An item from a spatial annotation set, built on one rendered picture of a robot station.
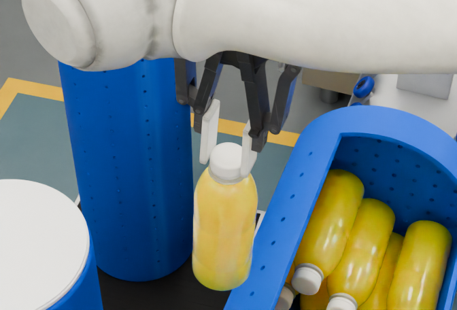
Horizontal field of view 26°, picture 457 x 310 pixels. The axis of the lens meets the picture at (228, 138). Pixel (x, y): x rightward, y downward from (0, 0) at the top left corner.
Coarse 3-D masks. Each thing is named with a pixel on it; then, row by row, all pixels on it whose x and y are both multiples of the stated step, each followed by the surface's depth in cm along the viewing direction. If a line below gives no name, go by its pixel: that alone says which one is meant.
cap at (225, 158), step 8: (224, 144) 104; (232, 144) 104; (216, 152) 103; (224, 152) 103; (232, 152) 103; (240, 152) 103; (216, 160) 102; (224, 160) 102; (232, 160) 102; (240, 160) 102; (216, 168) 102; (224, 168) 101; (232, 168) 101; (240, 168) 102; (216, 176) 103; (224, 176) 102; (232, 176) 102; (240, 176) 103
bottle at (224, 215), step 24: (216, 192) 104; (240, 192) 104; (216, 216) 105; (240, 216) 105; (192, 240) 112; (216, 240) 108; (240, 240) 108; (192, 264) 115; (216, 264) 111; (240, 264) 112; (216, 288) 114
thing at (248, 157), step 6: (246, 126) 97; (246, 132) 97; (246, 138) 97; (246, 144) 98; (246, 150) 99; (246, 156) 99; (252, 156) 101; (246, 162) 100; (252, 162) 102; (246, 168) 101; (240, 174) 102; (246, 174) 101
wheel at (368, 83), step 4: (368, 76) 183; (360, 80) 185; (364, 80) 183; (368, 80) 182; (372, 80) 182; (356, 84) 185; (360, 84) 183; (364, 84) 182; (368, 84) 182; (372, 84) 182; (356, 88) 184; (360, 88) 182; (364, 88) 182; (368, 88) 182; (372, 88) 182; (356, 92) 183; (360, 92) 182; (364, 92) 182; (368, 92) 182; (356, 96) 183; (360, 96) 183; (364, 96) 182
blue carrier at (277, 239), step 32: (320, 128) 143; (352, 128) 138; (384, 128) 137; (416, 128) 138; (288, 160) 146; (320, 160) 136; (352, 160) 149; (384, 160) 147; (416, 160) 145; (448, 160) 137; (288, 192) 135; (384, 192) 152; (416, 192) 149; (448, 192) 147; (288, 224) 129; (448, 224) 152; (256, 256) 129; (288, 256) 124; (256, 288) 122; (448, 288) 139
